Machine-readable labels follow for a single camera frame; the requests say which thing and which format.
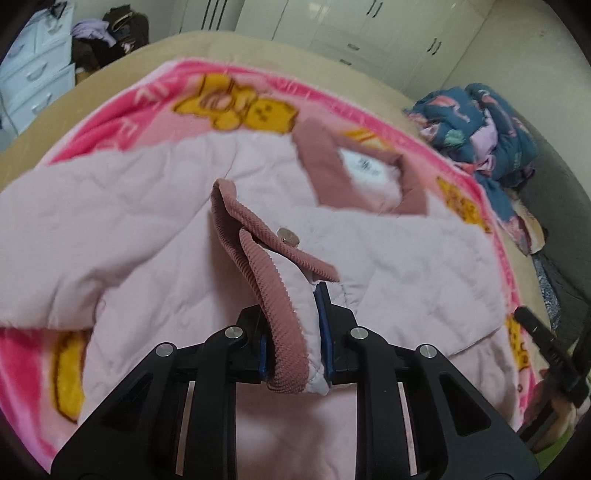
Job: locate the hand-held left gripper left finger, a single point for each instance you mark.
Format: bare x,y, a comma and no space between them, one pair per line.
262,360

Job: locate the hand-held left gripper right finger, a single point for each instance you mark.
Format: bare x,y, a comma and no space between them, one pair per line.
323,323

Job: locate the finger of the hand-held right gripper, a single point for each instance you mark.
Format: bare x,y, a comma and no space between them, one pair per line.
549,350

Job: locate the pink quilted jacket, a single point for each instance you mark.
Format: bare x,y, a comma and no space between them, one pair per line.
138,230

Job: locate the dark clothes pile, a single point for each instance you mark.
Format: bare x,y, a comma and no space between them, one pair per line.
87,53

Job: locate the purple clothes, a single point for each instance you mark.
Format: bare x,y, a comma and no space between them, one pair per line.
92,30

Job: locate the blue floral quilt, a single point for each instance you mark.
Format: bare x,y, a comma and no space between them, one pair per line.
461,120

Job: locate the bed with beige sheet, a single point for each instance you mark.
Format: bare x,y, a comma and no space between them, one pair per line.
323,69

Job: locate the pink bear printed blanket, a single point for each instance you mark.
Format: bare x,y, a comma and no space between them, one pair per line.
152,124

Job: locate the white wardrobe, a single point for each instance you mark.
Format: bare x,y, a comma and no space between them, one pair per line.
323,23

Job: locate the brown bag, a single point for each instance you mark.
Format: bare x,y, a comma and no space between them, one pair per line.
127,27

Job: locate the white drawer cabinet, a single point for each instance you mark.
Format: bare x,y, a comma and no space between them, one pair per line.
32,78

